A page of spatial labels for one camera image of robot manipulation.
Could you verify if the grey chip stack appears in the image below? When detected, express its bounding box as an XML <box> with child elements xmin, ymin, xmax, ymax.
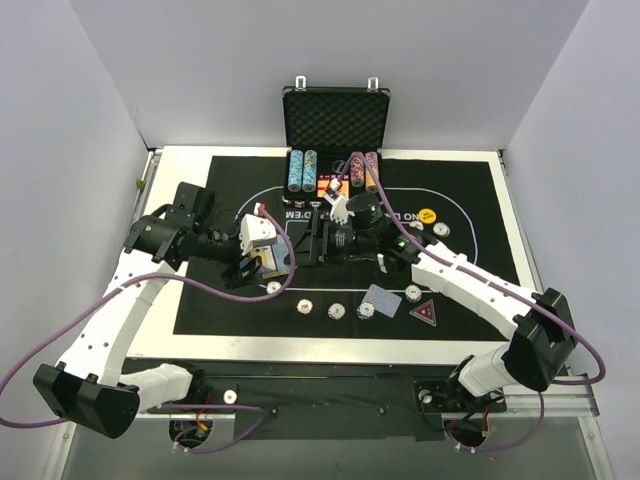
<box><xmin>327</xmin><ymin>303</ymin><xmax>346</xmax><ymax>320</ymax></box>

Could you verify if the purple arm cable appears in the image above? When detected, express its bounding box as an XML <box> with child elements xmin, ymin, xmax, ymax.
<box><xmin>343</xmin><ymin>151</ymin><xmax>609</xmax><ymax>454</ymax></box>
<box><xmin>0</xmin><ymin>205</ymin><xmax>296</xmax><ymax>455</ymax></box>

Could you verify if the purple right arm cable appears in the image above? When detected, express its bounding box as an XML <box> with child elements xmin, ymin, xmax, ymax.
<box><xmin>343</xmin><ymin>151</ymin><xmax>609</xmax><ymax>454</ymax></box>

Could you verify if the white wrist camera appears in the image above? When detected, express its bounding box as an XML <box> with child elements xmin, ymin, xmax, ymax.
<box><xmin>323</xmin><ymin>178</ymin><xmax>353</xmax><ymax>226</ymax></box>
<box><xmin>238</xmin><ymin>214</ymin><xmax>277</xmax><ymax>256</ymax></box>

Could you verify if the black aluminium poker case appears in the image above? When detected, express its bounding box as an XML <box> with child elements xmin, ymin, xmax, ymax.
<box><xmin>282</xmin><ymin>76</ymin><xmax>391</xmax><ymax>209</ymax></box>

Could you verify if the black poker felt mat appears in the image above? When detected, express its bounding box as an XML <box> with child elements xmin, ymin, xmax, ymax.
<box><xmin>173</xmin><ymin>157</ymin><xmax>519</xmax><ymax>341</ymax></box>

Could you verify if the blue chip stack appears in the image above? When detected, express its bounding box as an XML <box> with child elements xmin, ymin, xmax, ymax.
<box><xmin>356</xmin><ymin>302</ymin><xmax>376</xmax><ymax>320</ymax></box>

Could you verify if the blue playing card deck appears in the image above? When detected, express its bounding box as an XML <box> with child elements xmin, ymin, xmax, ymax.
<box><xmin>249</xmin><ymin>243</ymin><xmax>291</xmax><ymax>279</ymax></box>

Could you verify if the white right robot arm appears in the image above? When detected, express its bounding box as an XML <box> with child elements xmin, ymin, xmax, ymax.
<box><xmin>309</xmin><ymin>191</ymin><xmax>577</xmax><ymax>409</ymax></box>

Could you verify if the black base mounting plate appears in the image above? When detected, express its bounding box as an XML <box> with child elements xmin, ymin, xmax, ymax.
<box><xmin>169</xmin><ymin>364</ymin><xmax>506</xmax><ymax>447</ymax></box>

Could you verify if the red triangular dealer marker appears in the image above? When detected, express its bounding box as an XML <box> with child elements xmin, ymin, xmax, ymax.
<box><xmin>409</xmin><ymin>300</ymin><xmax>437</xmax><ymax>327</ymax></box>

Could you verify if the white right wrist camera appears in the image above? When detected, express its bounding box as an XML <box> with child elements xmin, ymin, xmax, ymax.
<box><xmin>323</xmin><ymin>178</ymin><xmax>353</xmax><ymax>226</ymax></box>

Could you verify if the aluminium front rail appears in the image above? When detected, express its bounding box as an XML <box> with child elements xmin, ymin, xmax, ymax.
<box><xmin>59</xmin><ymin>374</ymin><xmax>599</xmax><ymax>421</ymax></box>

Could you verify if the yellow big blind button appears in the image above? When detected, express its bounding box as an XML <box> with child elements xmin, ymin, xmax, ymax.
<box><xmin>418</xmin><ymin>208</ymin><xmax>437</xmax><ymax>225</ymax></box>

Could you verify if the red playing card box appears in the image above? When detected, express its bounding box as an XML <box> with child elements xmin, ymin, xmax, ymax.
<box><xmin>317</xmin><ymin>174</ymin><xmax>350</xmax><ymax>198</ymax></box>

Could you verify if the red chip stack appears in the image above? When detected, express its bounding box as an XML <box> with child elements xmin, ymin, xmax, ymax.
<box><xmin>296</xmin><ymin>299</ymin><xmax>313</xmax><ymax>314</ymax></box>

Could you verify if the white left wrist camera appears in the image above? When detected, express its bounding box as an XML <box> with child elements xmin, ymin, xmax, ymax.
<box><xmin>238</xmin><ymin>214</ymin><xmax>277</xmax><ymax>256</ymax></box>

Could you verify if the black dealer button in case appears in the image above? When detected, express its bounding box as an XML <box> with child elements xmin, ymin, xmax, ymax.
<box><xmin>331</xmin><ymin>160</ymin><xmax>349</xmax><ymax>174</ymax></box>

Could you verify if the light blue chip row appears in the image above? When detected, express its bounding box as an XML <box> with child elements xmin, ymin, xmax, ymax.
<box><xmin>287</xmin><ymin>150</ymin><xmax>304</xmax><ymax>192</ymax></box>

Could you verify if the dark red chip row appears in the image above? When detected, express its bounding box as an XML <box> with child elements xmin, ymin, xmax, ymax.
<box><xmin>350</xmin><ymin>151</ymin><xmax>365</xmax><ymax>188</ymax></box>

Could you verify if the purple and orange chip row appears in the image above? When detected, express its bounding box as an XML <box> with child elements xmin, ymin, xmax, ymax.
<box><xmin>365</xmin><ymin>151</ymin><xmax>379</xmax><ymax>193</ymax></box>

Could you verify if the green grey chip row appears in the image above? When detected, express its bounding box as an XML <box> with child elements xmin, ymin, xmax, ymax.
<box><xmin>301</xmin><ymin>149</ymin><xmax>318</xmax><ymax>192</ymax></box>

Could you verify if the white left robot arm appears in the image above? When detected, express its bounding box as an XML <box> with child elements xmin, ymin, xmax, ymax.
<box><xmin>33</xmin><ymin>182</ymin><xmax>277</xmax><ymax>439</ymax></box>

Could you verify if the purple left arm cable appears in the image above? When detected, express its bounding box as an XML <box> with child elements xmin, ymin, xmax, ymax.
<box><xmin>0</xmin><ymin>205</ymin><xmax>296</xmax><ymax>455</ymax></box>

